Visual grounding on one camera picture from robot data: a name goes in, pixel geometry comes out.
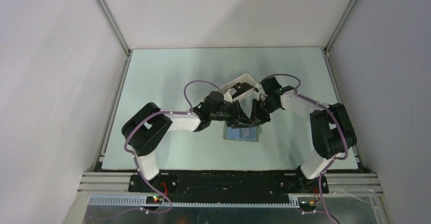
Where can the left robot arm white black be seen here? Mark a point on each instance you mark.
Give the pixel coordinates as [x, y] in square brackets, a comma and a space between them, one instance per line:
[146, 129]

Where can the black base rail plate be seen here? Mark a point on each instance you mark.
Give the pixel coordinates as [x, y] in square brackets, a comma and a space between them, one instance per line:
[229, 187]

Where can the white plastic bin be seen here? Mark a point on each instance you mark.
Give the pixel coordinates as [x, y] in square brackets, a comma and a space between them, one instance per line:
[240, 81]

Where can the black credit card in bin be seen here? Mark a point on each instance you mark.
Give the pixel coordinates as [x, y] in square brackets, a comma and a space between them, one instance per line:
[239, 88]

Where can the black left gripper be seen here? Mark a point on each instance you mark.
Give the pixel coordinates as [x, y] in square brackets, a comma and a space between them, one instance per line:
[238, 116]

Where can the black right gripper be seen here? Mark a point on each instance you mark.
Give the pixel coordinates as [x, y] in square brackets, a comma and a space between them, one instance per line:
[255, 115]

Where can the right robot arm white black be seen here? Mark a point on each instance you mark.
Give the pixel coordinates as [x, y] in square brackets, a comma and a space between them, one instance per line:
[331, 128]

